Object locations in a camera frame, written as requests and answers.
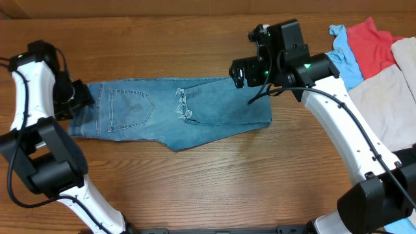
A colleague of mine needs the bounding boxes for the blue denim jeans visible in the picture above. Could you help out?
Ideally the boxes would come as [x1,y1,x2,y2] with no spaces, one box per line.
[68,77,272,151]

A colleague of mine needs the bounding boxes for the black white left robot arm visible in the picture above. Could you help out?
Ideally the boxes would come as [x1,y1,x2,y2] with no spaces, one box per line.
[1,40,137,233]

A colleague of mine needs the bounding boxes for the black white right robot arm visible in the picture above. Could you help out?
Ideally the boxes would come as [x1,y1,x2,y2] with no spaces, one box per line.
[229,19,415,234]

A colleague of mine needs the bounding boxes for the light blue t-shirt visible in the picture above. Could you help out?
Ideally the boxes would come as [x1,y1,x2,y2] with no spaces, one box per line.
[324,24,416,234]

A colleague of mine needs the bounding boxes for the red t-shirt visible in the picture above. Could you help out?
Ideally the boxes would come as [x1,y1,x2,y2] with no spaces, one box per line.
[346,17,404,80]

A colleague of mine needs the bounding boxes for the pale pink garment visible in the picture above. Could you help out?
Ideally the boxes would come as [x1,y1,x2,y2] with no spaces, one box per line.
[348,37,415,152]

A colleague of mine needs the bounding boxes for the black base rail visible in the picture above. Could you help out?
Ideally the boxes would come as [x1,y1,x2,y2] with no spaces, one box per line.
[138,224,309,234]

